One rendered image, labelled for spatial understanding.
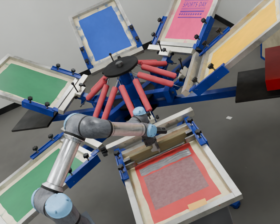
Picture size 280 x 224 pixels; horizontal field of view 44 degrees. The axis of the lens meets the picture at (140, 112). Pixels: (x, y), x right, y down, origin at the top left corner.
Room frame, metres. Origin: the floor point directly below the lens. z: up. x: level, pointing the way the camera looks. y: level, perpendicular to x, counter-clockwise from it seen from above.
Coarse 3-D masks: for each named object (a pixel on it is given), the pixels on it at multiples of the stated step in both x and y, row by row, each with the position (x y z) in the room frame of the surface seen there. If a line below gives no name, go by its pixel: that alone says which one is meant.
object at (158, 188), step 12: (156, 156) 1.85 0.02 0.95; (144, 180) 1.68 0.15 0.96; (156, 180) 1.63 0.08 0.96; (168, 180) 1.59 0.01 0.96; (144, 192) 1.58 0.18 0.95; (156, 192) 1.54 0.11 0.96; (168, 192) 1.50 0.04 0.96; (156, 204) 1.45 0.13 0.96; (168, 204) 1.41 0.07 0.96; (180, 204) 1.37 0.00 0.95; (156, 216) 1.36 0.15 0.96; (168, 216) 1.33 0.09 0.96
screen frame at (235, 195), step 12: (168, 132) 2.00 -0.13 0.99; (144, 144) 1.98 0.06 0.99; (204, 144) 1.72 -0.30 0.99; (216, 168) 1.48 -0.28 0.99; (228, 180) 1.36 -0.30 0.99; (132, 192) 1.58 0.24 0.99; (240, 192) 1.25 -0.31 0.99; (132, 204) 1.49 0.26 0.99; (216, 204) 1.24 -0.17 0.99; (228, 204) 1.24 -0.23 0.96; (180, 216) 1.27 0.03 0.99; (192, 216) 1.23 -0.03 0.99
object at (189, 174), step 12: (192, 156) 1.70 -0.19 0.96; (168, 168) 1.69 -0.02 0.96; (180, 168) 1.64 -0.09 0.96; (192, 168) 1.60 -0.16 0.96; (204, 168) 1.56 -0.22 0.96; (180, 180) 1.55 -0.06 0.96; (192, 180) 1.51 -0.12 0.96; (204, 180) 1.47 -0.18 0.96; (180, 192) 1.46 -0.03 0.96; (192, 192) 1.42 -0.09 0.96; (204, 192) 1.38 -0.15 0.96; (216, 192) 1.35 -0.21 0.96
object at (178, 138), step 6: (180, 132) 1.85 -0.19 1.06; (168, 138) 1.84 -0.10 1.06; (174, 138) 1.83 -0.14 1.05; (180, 138) 1.83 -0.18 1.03; (162, 144) 1.83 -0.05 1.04; (168, 144) 1.83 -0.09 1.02; (174, 144) 1.83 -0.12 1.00; (144, 150) 1.83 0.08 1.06; (150, 150) 1.83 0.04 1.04; (162, 150) 1.83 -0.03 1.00; (132, 156) 1.83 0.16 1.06; (138, 156) 1.83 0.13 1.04; (144, 156) 1.83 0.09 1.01
